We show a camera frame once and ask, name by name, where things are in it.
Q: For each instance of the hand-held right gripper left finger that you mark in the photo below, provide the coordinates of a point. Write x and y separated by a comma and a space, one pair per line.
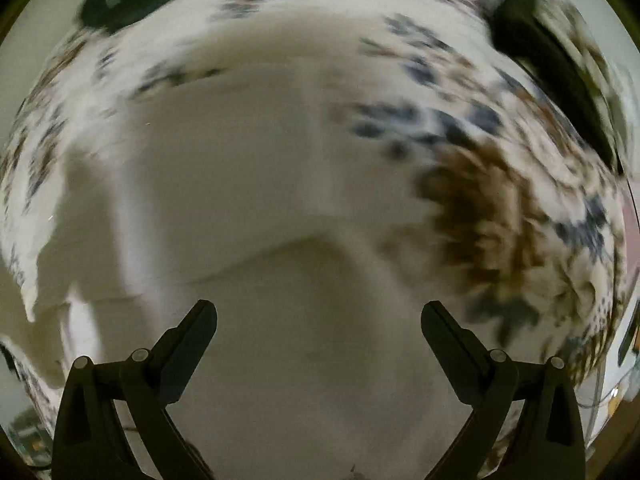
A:
192, 342

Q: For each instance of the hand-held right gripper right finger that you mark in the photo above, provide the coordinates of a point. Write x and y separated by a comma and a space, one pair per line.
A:
445, 342

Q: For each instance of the white small garment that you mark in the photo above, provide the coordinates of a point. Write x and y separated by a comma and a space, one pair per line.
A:
260, 200

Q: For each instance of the floral printed bed sheet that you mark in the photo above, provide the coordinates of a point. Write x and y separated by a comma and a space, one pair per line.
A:
500, 170

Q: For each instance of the black cloth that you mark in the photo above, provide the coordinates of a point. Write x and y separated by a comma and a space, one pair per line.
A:
545, 55

